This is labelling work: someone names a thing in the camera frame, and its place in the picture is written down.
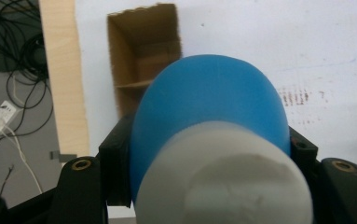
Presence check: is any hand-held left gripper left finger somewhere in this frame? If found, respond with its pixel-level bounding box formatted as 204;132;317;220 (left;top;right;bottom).
98;110;136;208

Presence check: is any blue bottle with white cap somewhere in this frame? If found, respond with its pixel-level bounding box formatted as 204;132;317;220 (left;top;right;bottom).
129;54;314;224

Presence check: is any white power strip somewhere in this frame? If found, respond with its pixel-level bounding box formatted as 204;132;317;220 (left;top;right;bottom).
0;100;19;137

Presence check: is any blue cardboard box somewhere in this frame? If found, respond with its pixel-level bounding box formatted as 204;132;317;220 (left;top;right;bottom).
106;3;184;119

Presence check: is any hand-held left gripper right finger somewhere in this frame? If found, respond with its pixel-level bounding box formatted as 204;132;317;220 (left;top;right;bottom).
288;126;323;201

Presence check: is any dark floor plate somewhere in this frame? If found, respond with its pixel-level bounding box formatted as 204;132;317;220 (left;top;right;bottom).
0;18;48;73

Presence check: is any thin white cable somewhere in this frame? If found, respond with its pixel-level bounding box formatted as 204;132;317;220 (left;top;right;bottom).
0;122;44;195

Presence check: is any dark tape strip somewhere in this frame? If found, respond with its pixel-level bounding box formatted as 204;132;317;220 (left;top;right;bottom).
48;150;77;163

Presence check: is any white table mat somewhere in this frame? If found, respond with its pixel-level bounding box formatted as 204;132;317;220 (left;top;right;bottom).
74;0;357;218

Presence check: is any tangle of black floor cables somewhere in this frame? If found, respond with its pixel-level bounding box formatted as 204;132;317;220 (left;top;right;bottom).
0;0;54;197

